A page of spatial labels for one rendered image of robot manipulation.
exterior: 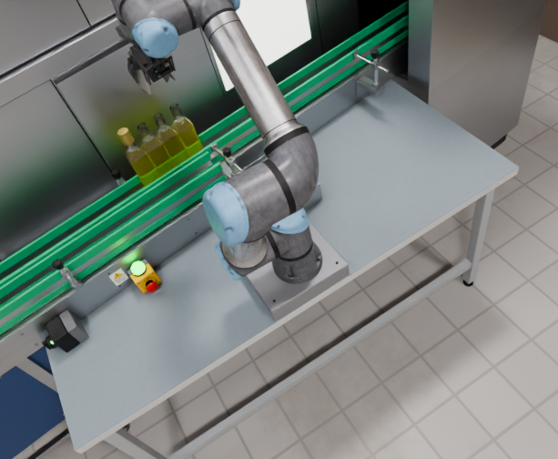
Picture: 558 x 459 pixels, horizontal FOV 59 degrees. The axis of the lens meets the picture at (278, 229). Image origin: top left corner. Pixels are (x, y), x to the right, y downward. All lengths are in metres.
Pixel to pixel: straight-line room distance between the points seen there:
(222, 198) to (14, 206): 1.00
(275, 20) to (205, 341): 1.11
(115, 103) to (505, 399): 1.77
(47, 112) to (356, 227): 1.00
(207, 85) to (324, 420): 1.36
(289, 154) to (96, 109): 0.86
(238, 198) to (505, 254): 1.79
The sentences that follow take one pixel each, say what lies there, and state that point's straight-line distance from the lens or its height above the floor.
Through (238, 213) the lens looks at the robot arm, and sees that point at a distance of 0.88.
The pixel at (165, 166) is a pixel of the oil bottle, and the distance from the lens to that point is 1.66.
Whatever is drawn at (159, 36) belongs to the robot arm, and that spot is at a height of 1.58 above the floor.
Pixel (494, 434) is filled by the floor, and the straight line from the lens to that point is 2.14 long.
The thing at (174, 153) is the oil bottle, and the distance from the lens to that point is 1.65.
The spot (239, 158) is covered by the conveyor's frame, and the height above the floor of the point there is 0.86.
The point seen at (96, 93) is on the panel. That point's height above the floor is 1.24.
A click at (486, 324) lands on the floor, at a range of 2.31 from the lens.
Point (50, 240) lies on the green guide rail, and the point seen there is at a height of 0.94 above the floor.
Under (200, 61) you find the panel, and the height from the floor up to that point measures 1.15.
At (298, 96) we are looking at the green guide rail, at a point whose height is 0.93.
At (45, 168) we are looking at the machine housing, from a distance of 1.72.
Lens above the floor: 2.03
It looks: 51 degrees down
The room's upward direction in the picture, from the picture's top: 18 degrees counter-clockwise
